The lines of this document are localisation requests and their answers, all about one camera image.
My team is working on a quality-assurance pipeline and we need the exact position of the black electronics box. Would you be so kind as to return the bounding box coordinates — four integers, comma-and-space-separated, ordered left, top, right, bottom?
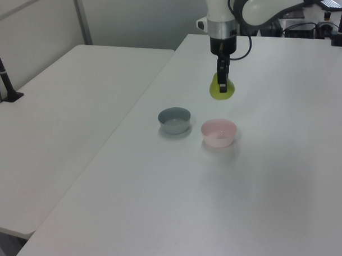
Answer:
281, 21, 318, 40

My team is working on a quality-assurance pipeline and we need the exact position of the grey plastic bowl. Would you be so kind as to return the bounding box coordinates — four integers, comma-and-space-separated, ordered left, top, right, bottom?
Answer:
157, 106, 193, 136

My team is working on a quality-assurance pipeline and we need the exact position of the grey metal frame post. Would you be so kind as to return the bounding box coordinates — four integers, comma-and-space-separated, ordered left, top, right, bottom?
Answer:
71, 0, 93, 47

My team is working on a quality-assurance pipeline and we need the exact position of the black clamp stand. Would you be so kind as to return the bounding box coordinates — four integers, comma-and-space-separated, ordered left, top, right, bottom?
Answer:
328, 8, 342, 48

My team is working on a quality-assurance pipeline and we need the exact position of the pink plastic bowl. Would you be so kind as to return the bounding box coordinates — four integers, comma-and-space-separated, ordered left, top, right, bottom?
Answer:
200, 117, 239, 149

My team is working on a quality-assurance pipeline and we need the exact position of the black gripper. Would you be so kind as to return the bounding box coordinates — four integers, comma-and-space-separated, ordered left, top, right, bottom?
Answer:
209, 35, 239, 94

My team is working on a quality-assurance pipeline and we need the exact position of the green pear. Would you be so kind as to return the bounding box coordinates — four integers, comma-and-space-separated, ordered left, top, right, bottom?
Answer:
208, 71, 238, 102

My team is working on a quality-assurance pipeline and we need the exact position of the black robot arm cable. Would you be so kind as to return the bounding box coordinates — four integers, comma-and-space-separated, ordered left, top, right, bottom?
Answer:
227, 0, 254, 61

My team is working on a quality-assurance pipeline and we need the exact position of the black camera stand pole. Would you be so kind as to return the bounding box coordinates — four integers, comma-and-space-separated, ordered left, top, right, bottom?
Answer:
0, 22, 25, 104

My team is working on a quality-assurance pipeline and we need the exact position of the white side table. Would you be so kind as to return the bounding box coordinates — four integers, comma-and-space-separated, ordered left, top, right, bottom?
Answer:
0, 41, 183, 241

